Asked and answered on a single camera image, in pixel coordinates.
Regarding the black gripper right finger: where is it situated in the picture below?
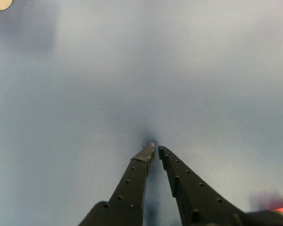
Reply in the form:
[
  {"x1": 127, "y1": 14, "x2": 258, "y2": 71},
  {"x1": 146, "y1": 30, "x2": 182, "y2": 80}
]
[{"x1": 158, "y1": 145, "x2": 250, "y2": 226}]

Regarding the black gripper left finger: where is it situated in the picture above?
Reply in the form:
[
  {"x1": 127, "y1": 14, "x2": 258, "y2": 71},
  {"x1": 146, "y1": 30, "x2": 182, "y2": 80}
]
[{"x1": 79, "y1": 142, "x2": 156, "y2": 226}]

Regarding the blue-grey table mat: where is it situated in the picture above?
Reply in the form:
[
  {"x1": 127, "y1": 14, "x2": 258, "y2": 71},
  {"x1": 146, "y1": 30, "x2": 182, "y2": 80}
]
[{"x1": 0, "y1": 0, "x2": 283, "y2": 226}]

